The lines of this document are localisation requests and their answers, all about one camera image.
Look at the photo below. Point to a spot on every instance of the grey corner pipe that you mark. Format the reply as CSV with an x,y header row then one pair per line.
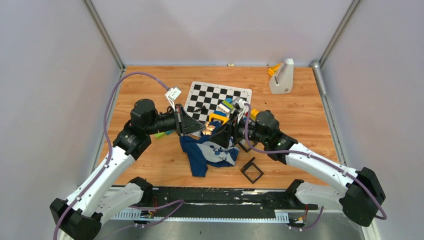
x,y
316,68

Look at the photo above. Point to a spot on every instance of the white wedge stand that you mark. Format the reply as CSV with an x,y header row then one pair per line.
x,y
282,82

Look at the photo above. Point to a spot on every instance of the black white chessboard mat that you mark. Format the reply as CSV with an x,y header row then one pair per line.
x,y
203,98

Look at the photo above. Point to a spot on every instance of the green toy block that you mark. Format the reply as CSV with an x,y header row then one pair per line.
x,y
163,134

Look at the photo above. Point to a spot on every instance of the black square display box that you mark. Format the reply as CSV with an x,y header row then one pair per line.
x,y
244,145

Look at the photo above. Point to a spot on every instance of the yellow blue toy car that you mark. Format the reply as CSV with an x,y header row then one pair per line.
x,y
253,114

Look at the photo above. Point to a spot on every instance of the yellow triangle toy block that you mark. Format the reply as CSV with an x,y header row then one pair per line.
x,y
213,117

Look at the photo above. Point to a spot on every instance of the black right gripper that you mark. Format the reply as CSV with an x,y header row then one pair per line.
x,y
222,136

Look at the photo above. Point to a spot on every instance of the orange plastic piece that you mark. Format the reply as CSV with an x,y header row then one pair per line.
x,y
274,69

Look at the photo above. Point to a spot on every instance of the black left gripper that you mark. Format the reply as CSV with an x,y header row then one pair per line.
x,y
184,124

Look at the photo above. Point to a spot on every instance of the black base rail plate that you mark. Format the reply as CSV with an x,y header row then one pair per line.
x,y
223,203

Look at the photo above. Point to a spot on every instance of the red leaf brooch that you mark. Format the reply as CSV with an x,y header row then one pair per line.
x,y
209,128

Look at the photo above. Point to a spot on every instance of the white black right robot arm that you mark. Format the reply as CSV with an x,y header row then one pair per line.
x,y
357,193

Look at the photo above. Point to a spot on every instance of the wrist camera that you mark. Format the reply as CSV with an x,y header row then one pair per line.
x,y
173,93
239,104

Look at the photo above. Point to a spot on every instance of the stacked coloured toy blocks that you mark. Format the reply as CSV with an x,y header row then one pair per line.
x,y
225,108

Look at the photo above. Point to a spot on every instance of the open black display box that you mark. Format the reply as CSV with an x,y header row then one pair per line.
x,y
251,171

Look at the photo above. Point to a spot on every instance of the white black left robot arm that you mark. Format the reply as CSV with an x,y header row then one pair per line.
x,y
83,213

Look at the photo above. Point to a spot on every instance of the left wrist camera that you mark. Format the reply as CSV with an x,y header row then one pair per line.
x,y
173,93

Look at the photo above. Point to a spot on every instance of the blue t-shirt garment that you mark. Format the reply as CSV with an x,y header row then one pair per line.
x,y
202,152

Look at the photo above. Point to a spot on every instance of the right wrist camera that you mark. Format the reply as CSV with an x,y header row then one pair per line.
x,y
239,104

